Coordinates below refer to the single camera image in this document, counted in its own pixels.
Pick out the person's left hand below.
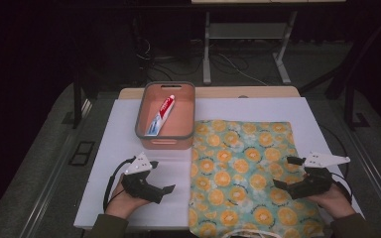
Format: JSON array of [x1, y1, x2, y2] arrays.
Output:
[[104, 175, 152, 220]]

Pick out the metal floor rail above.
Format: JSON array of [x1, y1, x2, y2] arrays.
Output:
[[19, 98, 93, 238], [345, 127, 381, 229]]

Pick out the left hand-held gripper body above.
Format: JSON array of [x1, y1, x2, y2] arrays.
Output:
[[121, 152, 165, 204]]

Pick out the black rectangular floor frame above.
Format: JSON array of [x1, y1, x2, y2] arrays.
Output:
[[67, 141, 96, 167]]

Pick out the white foam board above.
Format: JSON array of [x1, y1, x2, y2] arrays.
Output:
[[73, 96, 365, 231]]

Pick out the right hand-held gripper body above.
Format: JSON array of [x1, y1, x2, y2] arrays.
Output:
[[291, 152, 351, 200]]

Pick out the black stand post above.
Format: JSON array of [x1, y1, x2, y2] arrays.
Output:
[[342, 82, 371, 131], [71, 73, 84, 130]]

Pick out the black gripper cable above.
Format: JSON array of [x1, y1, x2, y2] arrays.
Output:
[[102, 157, 137, 214], [330, 172, 354, 206]]

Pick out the white floor cable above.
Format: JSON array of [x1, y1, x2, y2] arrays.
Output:
[[217, 53, 268, 87]]

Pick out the lemon print cloth bag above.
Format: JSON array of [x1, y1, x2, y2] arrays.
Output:
[[188, 119, 325, 238]]

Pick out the person's right hand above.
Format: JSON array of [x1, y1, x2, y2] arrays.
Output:
[[306, 182, 356, 220]]

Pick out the desk with grey metal frame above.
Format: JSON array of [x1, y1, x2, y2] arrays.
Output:
[[190, 0, 346, 85]]

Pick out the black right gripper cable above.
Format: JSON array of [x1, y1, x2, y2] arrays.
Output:
[[330, 172, 354, 206]]

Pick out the red and white toothpaste tube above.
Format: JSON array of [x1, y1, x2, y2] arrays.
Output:
[[144, 94, 177, 137]]

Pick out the black floor cables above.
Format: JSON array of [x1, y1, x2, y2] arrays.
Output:
[[135, 33, 204, 82]]

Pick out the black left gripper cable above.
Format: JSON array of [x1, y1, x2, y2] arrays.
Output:
[[102, 157, 137, 214]]

